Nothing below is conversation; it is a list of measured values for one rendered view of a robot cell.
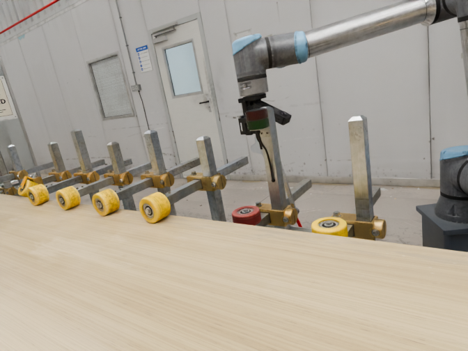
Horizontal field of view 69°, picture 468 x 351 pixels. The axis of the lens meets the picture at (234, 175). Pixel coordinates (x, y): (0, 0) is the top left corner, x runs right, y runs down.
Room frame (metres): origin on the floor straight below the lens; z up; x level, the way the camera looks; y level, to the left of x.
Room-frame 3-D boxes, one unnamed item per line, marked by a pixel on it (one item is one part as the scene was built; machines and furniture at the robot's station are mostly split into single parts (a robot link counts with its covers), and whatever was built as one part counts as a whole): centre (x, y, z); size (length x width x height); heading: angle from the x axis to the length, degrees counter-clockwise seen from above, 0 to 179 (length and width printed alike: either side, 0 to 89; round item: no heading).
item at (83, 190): (1.47, 0.49, 0.95); 0.50 x 0.04 x 0.04; 142
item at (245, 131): (1.08, -0.10, 1.15); 0.09 x 0.08 x 0.12; 52
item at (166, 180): (1.29, 0.29, 0.95); 0.13 x 0.06 x 0.05; 52
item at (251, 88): (1.07, -0.10, 1.23); 0.10 x 0.09 x 0.05; 142
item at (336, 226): (0.72, -0.20, 0.85); 0.08 x 0.08 x 0.11
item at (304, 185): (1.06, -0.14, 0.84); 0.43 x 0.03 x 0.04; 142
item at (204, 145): (1.12, 0.08, 0.86); 0.03 x 0.03 x 0.48; 52
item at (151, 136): (1.27, 0.28, 0.90); 0.03 x 0.03 x 0.48; 52
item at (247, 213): (0.90, -0.01, 0.85); 0.08 x 0.08 x 0.11
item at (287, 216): (0.98, -0.10, 0.85); 0.13 x 0.06 x 0.05; 52
